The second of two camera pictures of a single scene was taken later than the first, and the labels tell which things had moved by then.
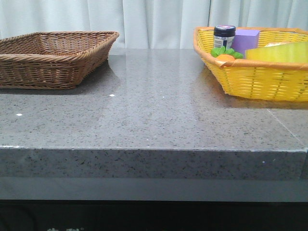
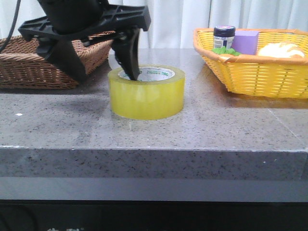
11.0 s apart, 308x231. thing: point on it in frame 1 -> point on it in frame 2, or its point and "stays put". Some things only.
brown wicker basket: [53, 59] stays put
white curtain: [148, 24] stays put
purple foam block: [245, 39] stays put
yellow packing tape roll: [295, 52] -> [158, 93]
